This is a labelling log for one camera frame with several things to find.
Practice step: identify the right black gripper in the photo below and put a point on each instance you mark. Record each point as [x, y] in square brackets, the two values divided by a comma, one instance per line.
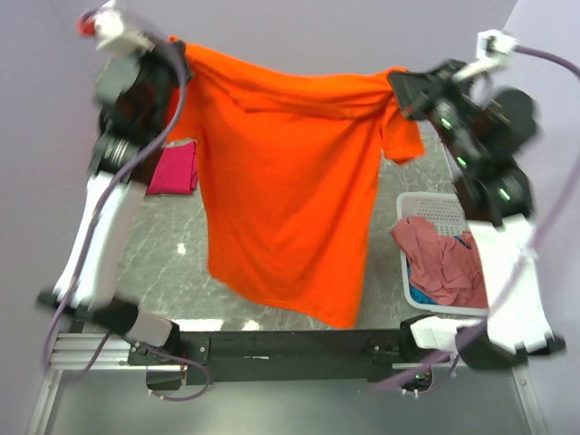
[415, 89]

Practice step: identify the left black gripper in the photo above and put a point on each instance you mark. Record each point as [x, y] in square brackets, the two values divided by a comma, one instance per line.
[162, 53]

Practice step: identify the orange t shirt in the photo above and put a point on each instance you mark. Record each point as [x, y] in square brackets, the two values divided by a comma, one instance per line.
[288, 169]

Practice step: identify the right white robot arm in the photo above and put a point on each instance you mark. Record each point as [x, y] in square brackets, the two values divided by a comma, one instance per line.
[496, 197]

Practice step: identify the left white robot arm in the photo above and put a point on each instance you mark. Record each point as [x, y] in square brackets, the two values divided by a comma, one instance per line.
[86, 290]

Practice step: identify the white plastic laundry basket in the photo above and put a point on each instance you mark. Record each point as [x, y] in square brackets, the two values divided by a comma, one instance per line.
[444, 211]

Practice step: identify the folded magenta t shirt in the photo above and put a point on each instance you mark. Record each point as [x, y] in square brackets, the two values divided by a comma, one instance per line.
[177, 170]

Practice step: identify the dusty pink t shirt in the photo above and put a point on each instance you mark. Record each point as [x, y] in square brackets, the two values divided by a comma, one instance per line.
[409, 230]

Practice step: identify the blue garment in basket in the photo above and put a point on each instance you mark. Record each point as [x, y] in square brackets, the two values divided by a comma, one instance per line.
[419, 294]

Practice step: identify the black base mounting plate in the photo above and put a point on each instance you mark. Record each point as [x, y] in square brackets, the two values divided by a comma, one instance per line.
[259, 356]

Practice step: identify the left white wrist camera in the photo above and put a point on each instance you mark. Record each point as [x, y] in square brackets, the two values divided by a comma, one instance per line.
[112, 31]

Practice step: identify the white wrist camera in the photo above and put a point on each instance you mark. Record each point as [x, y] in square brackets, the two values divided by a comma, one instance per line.
[112, 31]
[493, 51]

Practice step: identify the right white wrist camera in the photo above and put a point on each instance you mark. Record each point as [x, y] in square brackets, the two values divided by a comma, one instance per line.
[493, 51]

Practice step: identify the aluminium frame rail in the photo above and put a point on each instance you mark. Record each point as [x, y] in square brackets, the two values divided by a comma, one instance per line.
[73, 351]

